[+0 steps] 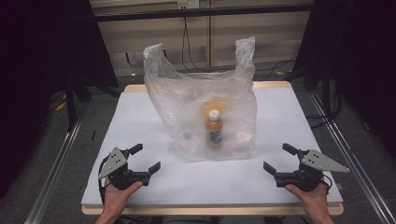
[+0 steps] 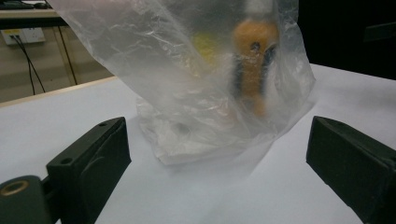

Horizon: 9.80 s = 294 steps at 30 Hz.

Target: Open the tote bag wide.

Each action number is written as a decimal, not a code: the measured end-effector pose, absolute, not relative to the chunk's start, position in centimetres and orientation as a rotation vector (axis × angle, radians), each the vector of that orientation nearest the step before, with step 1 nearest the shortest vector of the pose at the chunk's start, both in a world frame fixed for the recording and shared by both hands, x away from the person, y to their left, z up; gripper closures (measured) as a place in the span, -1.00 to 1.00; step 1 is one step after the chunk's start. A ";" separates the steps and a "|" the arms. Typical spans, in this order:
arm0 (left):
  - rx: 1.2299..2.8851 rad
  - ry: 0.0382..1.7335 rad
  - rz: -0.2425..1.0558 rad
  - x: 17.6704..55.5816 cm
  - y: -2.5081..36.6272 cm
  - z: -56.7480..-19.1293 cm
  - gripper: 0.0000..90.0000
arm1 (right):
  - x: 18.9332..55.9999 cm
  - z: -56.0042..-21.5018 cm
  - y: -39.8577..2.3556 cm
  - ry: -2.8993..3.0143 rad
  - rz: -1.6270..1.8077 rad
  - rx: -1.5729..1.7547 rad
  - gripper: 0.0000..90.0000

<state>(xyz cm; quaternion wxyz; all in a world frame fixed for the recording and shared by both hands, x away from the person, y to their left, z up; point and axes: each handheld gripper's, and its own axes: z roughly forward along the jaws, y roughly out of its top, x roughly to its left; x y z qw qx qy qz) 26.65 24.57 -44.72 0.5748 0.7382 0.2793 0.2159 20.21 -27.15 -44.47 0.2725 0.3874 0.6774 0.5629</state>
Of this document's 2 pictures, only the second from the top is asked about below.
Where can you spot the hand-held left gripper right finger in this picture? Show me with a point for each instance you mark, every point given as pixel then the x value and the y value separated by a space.
pixel 351 158

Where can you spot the clear plastic bag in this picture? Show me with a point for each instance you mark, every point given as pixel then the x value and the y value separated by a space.
pixel 186 93

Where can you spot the wooden desk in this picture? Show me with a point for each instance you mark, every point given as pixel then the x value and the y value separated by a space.
pixel 28 15

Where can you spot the white wall socket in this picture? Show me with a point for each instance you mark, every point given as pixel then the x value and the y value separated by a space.
pixel 23 35

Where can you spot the yellow item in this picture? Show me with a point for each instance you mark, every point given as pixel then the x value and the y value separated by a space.
pixel 205 49

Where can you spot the orange and black toy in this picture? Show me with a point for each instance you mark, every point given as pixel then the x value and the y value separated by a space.
pixel 253 62

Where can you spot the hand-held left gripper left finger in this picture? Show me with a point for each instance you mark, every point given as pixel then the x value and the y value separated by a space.
pixel 93 161

